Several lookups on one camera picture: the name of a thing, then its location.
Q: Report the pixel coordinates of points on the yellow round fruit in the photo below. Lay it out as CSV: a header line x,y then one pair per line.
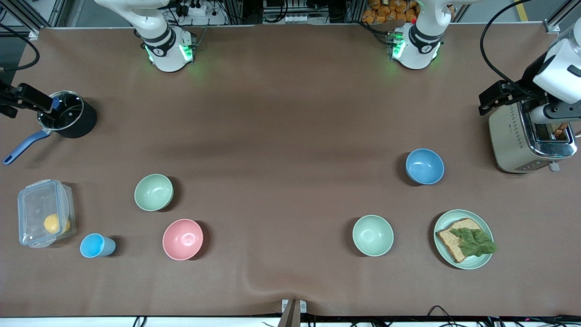
x,y
53,223

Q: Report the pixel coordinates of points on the green bowl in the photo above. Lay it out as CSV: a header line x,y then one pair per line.
x,y
154,192

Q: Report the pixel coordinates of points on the pale green plate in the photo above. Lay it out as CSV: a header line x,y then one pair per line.
x,y
467,262

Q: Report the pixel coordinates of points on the blue bowl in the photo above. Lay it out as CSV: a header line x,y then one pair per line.
x,y
424,166

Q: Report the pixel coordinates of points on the clear plastic lidded container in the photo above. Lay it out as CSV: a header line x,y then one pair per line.
x,y
38,213

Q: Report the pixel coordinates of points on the aluminium frame profile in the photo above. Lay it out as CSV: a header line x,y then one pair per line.
x,y
27,16
560,16

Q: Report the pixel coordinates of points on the pink bowl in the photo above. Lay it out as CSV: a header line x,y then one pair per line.
x,y
182,239

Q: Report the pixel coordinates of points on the beige metal toaster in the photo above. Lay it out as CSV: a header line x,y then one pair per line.
x,y
508,136

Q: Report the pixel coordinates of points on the pale mint bowl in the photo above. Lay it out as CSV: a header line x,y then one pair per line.
x,y
373,235

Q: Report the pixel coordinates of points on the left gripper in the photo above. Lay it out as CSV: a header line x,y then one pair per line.
x,y
523,91

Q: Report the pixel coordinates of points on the bag of orange snacks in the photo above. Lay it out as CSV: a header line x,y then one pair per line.
x,y
390,11

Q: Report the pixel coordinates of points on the green lettuce leaf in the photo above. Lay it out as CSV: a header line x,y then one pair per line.
x,y
474,243

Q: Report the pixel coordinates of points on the blue plastic cup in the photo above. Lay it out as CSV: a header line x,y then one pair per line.
x,y
93,245

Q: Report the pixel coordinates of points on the metal table clamp bracket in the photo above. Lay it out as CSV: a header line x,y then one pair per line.
x,y
293,309

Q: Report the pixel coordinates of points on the toast slice in toaster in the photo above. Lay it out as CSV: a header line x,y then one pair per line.
x,y
559,132

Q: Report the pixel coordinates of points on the glass lid with blue knob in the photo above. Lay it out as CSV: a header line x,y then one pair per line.
x,y
68,109

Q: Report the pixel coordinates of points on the white power strip with plugs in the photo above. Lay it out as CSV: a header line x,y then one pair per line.
x,y
199,16

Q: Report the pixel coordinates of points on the brown bread slice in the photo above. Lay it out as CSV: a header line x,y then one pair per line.
x,y
449,243

